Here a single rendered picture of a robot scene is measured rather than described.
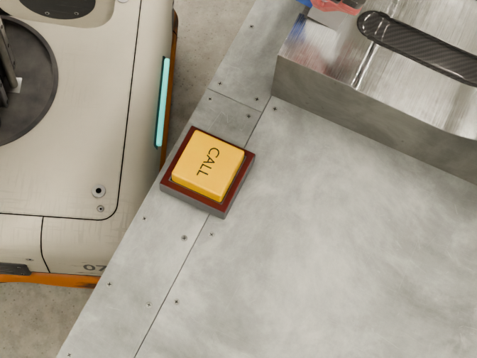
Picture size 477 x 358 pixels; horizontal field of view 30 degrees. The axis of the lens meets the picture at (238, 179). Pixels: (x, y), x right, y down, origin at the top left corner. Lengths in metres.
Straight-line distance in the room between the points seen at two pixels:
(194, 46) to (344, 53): 1.06
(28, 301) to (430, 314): 1.01
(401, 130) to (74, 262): 0.77
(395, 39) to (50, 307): 1.01
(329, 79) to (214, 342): 0.30
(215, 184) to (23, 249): 0.67
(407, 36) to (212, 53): 1.04
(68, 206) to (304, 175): 0.64
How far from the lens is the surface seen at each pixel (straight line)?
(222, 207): 0.96
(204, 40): 2.02
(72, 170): 1.58
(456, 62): 1.02
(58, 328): 1.78
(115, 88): 1.64
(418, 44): 1.01
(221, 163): 0.96
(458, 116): 0.98
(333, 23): 0.98
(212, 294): 0.95
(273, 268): 0.96
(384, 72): 0.98
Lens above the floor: 1.71
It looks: 66 degrees down
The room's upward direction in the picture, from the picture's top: 8 degrees clockwise
